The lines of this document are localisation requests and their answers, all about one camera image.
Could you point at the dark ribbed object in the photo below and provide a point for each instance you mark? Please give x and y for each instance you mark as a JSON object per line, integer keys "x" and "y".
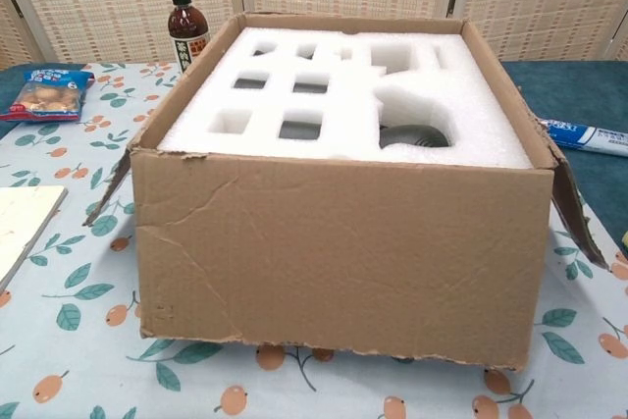
{"x": 412, "y": 138}

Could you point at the floral print tablecloth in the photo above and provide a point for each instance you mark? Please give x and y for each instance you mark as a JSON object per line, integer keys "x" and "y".
{"x": 73, "y": 365}

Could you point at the yellow white book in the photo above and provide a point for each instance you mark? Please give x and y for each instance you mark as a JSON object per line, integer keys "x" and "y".
{"x": 24, "y": 223}

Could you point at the dark sauce bottle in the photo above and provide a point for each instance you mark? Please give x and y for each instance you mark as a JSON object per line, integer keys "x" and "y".
{"x": 186, "y": 26}

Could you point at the white foam insert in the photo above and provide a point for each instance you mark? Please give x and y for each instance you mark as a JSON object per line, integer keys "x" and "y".
{"x": 353, "y": 95}

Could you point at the blue white toothpaste tube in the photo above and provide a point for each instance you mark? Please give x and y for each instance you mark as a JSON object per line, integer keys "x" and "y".
{"x": 589, "y": 137}

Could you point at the red cardboard box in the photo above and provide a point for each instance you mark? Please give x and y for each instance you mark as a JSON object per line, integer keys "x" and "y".
{"x": 343, "y": 262}

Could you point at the blue snack bag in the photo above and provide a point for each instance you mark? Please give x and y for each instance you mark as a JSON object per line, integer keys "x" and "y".
{"x": 49, "y": 97}

